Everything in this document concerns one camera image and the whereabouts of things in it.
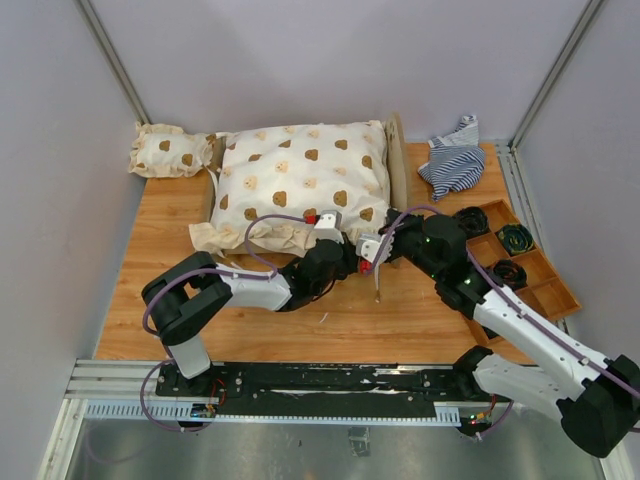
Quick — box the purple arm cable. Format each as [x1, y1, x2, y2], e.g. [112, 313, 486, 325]
[384, 204, 640, 441]
[84, 213, 319, 464]

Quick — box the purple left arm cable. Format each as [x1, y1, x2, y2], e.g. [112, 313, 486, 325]
[84, 213, 319, 464]

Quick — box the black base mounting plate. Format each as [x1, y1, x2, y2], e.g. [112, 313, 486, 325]
[155, 363, 492, 413]

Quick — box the left aluminium frame post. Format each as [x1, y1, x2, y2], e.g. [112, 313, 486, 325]
[74, 0, 150, 124]

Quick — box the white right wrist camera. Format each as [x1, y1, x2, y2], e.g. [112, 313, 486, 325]
[356, 233, 394, 275]

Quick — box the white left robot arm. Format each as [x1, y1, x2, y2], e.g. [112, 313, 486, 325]
[141, 240, 358, 396]

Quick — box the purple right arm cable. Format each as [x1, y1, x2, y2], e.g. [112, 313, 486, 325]
[384, 204, 640, 441]

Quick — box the grey slotted cable duct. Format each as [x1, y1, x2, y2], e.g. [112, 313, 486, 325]
[85, 400, 462, 427]

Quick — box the black orange rolled fabric item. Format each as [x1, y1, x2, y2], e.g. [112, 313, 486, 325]
[491, 259, 528, 290]

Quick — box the right aluminium frame post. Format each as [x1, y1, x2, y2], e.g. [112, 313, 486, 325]
[508, 0, 608, 150]

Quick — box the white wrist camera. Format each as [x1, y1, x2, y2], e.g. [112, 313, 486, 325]
[314, 210, 342, 230]
[356, 233, 394, 275]

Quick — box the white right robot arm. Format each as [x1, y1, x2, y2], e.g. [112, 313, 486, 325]
[373, 208, 639, 458]

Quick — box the large bear print cushion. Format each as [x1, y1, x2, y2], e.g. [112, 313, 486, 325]
[188, 119, 396, 304]

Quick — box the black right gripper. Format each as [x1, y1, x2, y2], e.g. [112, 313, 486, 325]
[377, 207, 443, 281]

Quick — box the aluminium frame post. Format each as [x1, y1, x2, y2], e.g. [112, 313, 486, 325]
[508, 0, 608, 150]
[74, 0, 150, 124]

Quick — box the blue yellow rolled fabric item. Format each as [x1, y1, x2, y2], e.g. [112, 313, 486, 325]
[496, 223, 535, 257]

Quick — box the blue striped cloth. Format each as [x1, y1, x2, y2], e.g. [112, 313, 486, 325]
[417, 115, 486, 202]

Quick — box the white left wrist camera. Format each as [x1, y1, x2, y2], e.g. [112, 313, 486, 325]
[314, 210, 342, 230]

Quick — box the small bear print pillow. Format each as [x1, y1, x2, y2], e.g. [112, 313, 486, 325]
[128, 122, 217, 178]

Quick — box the wooden striped pet bed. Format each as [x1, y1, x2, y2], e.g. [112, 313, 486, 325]
[202, 113, 414, 271]

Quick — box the wooden compartment tray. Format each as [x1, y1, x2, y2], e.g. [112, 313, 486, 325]
[467, 200, 581, 323]

